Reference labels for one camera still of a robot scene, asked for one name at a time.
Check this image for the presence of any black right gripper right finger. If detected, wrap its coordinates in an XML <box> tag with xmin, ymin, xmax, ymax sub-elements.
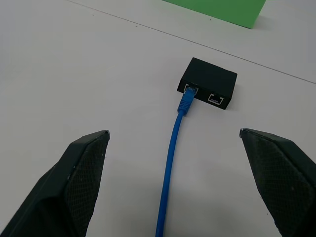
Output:
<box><xmin>239</xmin><ymin>128</ymin><xmax>316</xmax><ymax>237</ymax></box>

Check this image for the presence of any blue Ethernet cable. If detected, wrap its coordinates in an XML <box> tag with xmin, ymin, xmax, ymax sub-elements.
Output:
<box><xmin>155</xmin><ymin>85</ymin><xmax>199</xmax><ymax>237</ymax></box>

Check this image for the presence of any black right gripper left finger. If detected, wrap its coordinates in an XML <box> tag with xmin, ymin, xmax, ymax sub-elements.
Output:
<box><xmin>0</xmin><ymin>129</ymin><xmax>111</xmax><ymax>237</ymax></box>

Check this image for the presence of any green block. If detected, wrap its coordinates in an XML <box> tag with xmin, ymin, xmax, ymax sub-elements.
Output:
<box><xmin>161</xmin><ymin>0</ymin><xmax>267</xmax><ymax>29</ymax></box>

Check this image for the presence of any black network port box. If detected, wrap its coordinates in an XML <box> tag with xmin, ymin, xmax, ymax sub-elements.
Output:
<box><xmin>177</xmin><ymin>57</ymin><xmax>238</xmax><ymax>111</ymax></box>

